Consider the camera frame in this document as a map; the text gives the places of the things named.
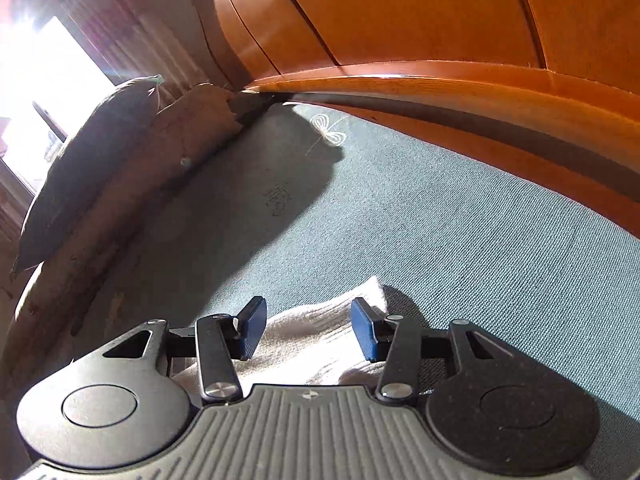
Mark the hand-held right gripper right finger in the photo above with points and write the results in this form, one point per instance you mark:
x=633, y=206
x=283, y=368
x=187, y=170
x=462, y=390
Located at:
x=365, y=330

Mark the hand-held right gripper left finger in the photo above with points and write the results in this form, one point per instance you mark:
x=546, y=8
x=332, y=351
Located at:
x=250, y=330

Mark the pink and white knit sweater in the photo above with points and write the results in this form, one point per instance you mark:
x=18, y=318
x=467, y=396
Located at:
x=310, y=330

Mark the blue floral bed sheet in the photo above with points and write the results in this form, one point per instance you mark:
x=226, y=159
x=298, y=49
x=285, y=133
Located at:
x=450, y=240

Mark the folded pink floral quilt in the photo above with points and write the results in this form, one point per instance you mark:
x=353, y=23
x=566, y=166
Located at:
x=150, y=170

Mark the blue floral pillow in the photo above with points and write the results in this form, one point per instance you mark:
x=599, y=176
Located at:
x=85, y=170

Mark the pink patterned curtain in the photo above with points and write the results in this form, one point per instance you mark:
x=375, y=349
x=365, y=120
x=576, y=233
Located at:
x=140, y=35

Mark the wooden headboard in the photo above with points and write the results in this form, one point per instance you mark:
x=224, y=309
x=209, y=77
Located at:
x=425, y=15

